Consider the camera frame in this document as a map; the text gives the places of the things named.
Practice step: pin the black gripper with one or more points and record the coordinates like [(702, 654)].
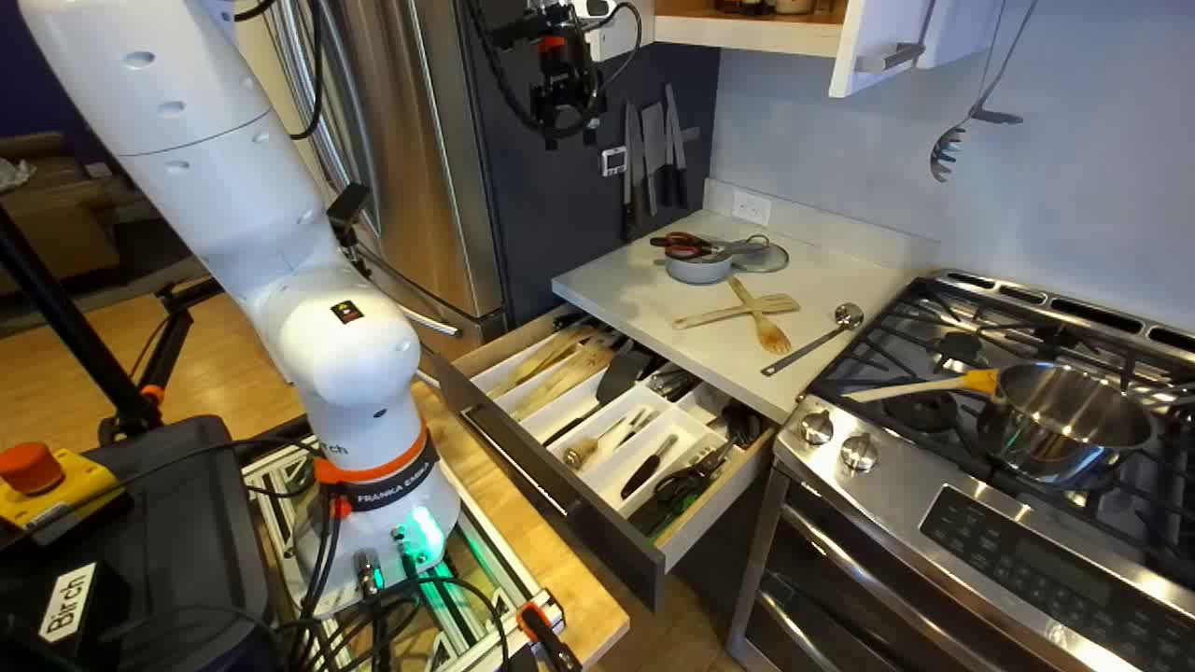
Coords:
[(573, 87)]

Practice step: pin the black handled potato peeler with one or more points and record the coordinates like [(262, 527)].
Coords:
[(649, 469)]

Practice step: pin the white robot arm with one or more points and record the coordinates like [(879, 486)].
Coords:
[(170, 93)]

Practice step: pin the wooden spatula on counter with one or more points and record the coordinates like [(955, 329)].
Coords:
[(768, 303)]

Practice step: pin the wooden spoon on counter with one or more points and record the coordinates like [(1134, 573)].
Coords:
[(768, 332)]

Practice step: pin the open wooden kitchen drawer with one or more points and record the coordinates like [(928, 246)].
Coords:
[(584, 435)]

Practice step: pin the knives on magnetic strip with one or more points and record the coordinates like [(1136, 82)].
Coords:
[(655, 151)]

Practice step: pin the stainless steel refrigerator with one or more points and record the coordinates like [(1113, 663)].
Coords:
[(393, 110)]

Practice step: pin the grey bowl with utensils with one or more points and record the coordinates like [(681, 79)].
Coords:
[(701, 258)]

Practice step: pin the black slotted spatula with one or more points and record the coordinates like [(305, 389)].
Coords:
[(614, 380)]

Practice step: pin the white upper cabinet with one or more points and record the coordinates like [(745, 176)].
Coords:
[(882, 39)]

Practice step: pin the white cutlery organizer tray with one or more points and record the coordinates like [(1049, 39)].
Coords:
[(622, 415)]

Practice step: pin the hanging slotted spoon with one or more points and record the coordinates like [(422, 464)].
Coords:
[(945, 145)]

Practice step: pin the stainless steel gas stove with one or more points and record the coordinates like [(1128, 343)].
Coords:
[(893, 542)]

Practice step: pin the stainless steel pot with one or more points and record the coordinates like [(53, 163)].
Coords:
[(1060, 423)]

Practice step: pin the red emergency stop button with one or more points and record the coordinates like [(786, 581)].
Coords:
[(51, 491)]

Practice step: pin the white wall outlet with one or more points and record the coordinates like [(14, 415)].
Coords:
[(752, 205)]

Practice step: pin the wooden handled utensil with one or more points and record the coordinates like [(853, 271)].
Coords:
[(619, 435)]

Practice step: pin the yellow handled spatula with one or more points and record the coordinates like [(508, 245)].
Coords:
[(966, 380)]

